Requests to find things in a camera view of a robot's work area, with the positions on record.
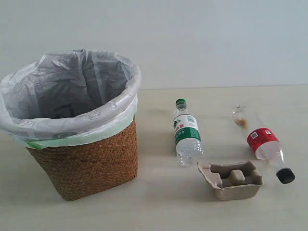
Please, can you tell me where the green label water bottle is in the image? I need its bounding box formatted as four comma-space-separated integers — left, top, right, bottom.
173, 99, 204, 167

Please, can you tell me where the grey pulp cardboard tray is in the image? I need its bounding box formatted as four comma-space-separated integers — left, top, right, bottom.
197, 161, 263, 201

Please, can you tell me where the red label clear bottle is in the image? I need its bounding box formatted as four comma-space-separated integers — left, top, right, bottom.
231, 104, 295, 184

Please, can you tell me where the white plastic bin liner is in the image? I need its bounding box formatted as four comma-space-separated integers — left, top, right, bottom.
0, 49, 141, 149

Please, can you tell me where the woven wicker waste basket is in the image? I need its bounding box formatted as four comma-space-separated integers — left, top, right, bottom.
28, 121, 138, 201

